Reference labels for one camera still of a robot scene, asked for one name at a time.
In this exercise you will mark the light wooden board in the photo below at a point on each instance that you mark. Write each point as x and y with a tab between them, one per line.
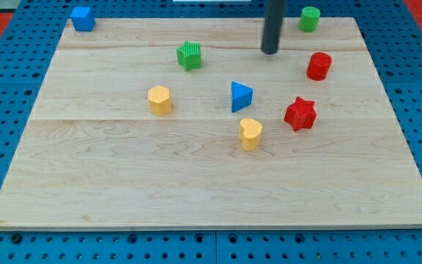
94	157

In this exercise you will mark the yellow heart block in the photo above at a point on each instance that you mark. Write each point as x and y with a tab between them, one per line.
250	133

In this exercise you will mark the blue triangle block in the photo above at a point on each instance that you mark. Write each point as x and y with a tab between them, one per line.
241	96

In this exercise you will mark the yellow hexagon block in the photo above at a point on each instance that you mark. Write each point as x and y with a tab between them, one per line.
159	98

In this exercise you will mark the green star block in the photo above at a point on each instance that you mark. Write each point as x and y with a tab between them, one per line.
189	55

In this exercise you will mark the red star block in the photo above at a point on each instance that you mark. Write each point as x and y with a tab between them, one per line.
301	114

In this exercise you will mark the red cylinder block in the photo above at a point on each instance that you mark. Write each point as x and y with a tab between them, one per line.
319	66

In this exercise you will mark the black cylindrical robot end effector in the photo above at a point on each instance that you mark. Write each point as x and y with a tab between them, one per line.
273	20

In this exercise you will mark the green cylinder block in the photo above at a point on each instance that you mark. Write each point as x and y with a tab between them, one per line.
309	18

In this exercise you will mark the blue cube block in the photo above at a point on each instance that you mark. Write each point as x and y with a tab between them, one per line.
82	19

